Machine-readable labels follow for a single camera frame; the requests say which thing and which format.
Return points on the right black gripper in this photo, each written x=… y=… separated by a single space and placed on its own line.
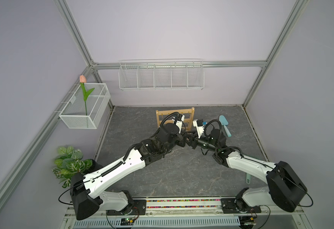
x=191 y=140

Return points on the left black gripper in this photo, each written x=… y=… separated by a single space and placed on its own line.
x=182 y=142

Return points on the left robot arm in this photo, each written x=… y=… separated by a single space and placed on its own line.
x=88 y=192

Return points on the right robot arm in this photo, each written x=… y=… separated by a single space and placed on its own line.
x=283 y=189

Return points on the teal garden trowel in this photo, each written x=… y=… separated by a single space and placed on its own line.
x=225 y=124

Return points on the green leafy artificial plant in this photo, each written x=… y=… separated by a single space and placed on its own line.
x=69 y=162

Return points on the pink artificial tulip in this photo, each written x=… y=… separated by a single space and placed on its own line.
x=86 y=93

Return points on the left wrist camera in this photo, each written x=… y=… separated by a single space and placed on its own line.
x=178 y=120

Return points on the white wire wall shelf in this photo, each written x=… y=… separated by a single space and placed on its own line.
x=161 y=74

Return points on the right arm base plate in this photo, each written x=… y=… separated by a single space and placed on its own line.
x=233 y=205

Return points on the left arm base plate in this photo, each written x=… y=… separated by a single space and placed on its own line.
x=139 y=207

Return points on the white slotted cable duct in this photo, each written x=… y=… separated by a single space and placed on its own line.
x=158 y=222

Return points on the white mesh wall basket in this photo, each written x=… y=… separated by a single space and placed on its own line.
x=73 y=113

